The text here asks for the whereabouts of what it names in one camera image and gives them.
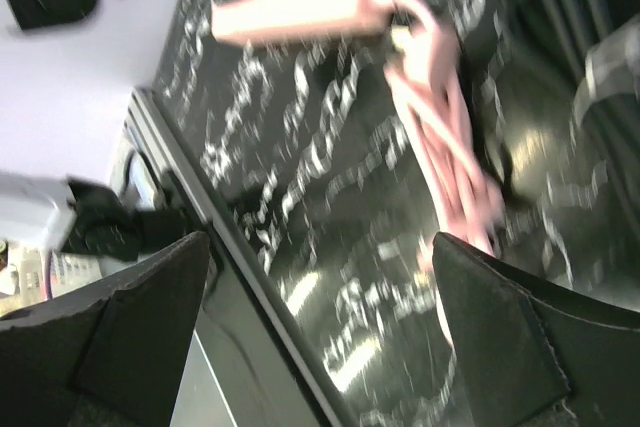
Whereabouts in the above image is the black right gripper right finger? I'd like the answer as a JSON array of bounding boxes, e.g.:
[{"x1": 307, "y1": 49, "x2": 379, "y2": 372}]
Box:
[{"x1": 433, "y1": 234, "x2": 639, "y2": 426}]

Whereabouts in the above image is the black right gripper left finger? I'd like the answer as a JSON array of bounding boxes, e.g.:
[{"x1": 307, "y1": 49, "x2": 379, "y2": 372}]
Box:
[{"x1": 1, "y1": 233, "x2": 210, "y2": 426}]

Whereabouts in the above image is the aluminium frame rail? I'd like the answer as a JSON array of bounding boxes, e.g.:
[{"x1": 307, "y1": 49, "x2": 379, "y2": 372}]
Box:
[{"x1": 126, "y1": 88, "x2": 356, "y2": 426}]

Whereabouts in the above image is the pink coiled power cable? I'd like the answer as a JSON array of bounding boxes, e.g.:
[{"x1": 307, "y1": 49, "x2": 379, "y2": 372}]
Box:
[{"x1": 384, "y1": 0, "x2": 506, "y2": 353}]

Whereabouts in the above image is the pink power strip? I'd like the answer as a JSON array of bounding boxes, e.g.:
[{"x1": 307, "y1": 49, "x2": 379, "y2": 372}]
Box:
[{"x1": 211, "y1": 0, "x2": 393, "y2": 46}]

